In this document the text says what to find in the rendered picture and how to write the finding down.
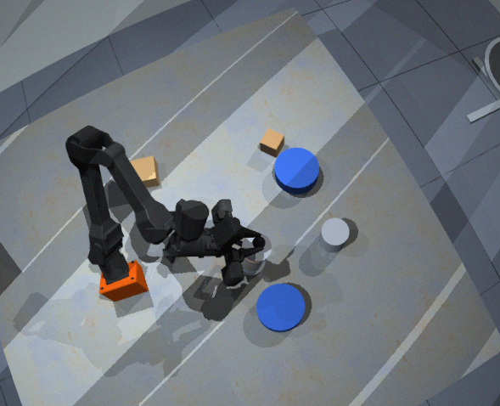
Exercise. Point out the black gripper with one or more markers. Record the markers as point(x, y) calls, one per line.
point(233, 272)

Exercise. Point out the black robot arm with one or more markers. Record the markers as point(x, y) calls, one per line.
point(153, 219)

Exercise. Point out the blue disc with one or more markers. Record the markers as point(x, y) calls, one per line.
point(296, 170)
point(280, 307)

